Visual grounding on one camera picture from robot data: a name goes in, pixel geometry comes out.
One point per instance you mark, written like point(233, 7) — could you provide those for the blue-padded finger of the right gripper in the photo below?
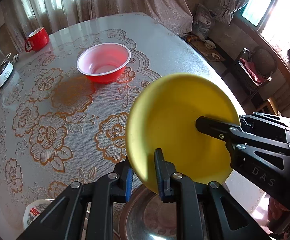
point(256, 121)
point(221, 130)

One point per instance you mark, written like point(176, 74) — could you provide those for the red plastic bowl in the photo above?
point(104, 63)

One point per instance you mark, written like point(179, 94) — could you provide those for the small floor mat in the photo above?
point(210, 55)

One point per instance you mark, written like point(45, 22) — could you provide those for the white plate red pattern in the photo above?
point(33, 210)

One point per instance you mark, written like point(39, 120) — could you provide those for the lace tablecloth gold flowers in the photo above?
point(56, 126)

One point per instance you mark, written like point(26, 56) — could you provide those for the beige window curtain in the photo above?
point(21, 17)

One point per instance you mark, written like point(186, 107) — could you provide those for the stainless steel bowl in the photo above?
point(145, 216)

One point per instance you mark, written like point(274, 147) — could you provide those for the dark wooden armchair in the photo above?
point(265, 64)

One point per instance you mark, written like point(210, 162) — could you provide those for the yellow plastic bowl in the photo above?
point(163, 116)

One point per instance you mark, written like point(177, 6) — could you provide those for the grey printed sack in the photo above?
point(203, 22)

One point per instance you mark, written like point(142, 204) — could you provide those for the red seat cushion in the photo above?
point(252, 71)

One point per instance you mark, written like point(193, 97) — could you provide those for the white pet bowl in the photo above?
point(209, 44)

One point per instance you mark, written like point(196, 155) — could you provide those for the red mug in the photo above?
point(37, 40)

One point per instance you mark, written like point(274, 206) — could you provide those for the light wooden chair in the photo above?
point(277, 103)

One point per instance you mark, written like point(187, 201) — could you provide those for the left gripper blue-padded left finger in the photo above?
point(114, 187)

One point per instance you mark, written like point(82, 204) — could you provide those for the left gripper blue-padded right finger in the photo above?
point(174, 187)

